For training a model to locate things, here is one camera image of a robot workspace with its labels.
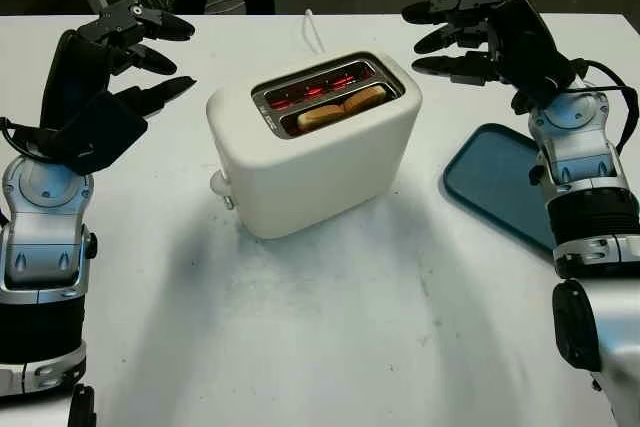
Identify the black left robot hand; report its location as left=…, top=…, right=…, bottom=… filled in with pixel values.
left=39, top=0, right=197, bottom=123

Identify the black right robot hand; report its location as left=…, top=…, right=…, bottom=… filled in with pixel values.
left=401, top=0, right=576, bottom=98

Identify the browned toast slice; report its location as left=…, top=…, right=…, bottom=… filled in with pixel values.
left=296, top=85, right=388, bottom=131

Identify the white toaster lever knob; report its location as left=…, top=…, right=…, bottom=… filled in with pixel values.
left=209, top=170, right=236, bottom=211

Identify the white two-slot toaster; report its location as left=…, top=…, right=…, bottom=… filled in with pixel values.
left=205, top=50, right=424, bottom=241

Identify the blue plastic tray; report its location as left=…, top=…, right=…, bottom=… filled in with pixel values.
left=442, top=122, right=566, bottom=253

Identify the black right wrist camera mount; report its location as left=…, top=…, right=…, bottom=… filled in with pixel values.
left=510, top=74, right=581, bottom=116

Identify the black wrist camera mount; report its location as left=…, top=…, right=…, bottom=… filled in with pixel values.
left=510, top=74, right=581, bottom=116
left=59, top=91, right=150, bottom=177

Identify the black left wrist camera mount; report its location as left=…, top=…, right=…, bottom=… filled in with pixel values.
left=59, top=91, right=150, bottom=177

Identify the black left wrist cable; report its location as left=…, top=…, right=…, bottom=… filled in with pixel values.
left=0, top=116, right=66, bottom=161

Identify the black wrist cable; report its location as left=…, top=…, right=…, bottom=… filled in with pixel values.
left=0, top=116, right=66, bottom=161
left=574, top=60, right=640, bottom=156

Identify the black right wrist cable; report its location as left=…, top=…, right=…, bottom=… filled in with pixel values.
left=574, top=60, right=640, bottom=156

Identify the white toaster power cord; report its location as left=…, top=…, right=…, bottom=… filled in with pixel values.
left=301, top=8, right=325, bottom=55

